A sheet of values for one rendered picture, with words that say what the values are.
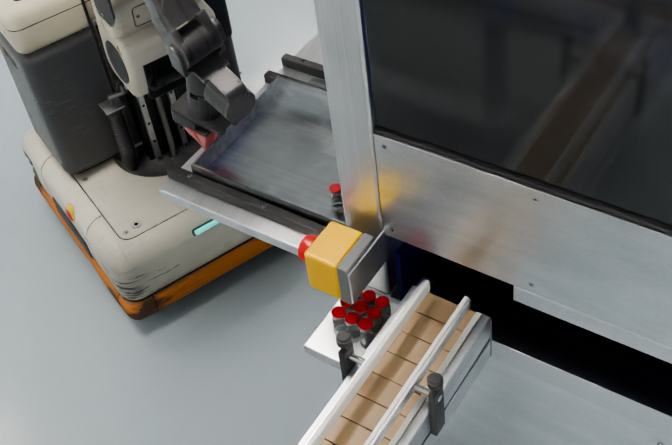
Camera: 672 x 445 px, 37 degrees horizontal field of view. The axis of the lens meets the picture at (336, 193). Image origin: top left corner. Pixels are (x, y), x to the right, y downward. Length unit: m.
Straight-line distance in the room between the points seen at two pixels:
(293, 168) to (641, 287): 0.70
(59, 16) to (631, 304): 1.60
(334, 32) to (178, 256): 1.44
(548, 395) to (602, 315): 0.23
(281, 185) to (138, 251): 0.88
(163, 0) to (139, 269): 1.11
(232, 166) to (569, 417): 0.69
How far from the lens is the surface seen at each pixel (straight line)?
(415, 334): 1.40
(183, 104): 1.69
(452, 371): 1.35
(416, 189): 1.30
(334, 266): 1.35
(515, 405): 1.56
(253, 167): 1.73
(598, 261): 1.23
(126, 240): 2.53
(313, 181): 1.68
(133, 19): 2.22
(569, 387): 1.45
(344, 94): 1.25
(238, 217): 1.65
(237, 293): 2.71
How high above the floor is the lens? 2.05
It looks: 45 degrees down
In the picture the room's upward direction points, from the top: 9 degrees counter-clockwise
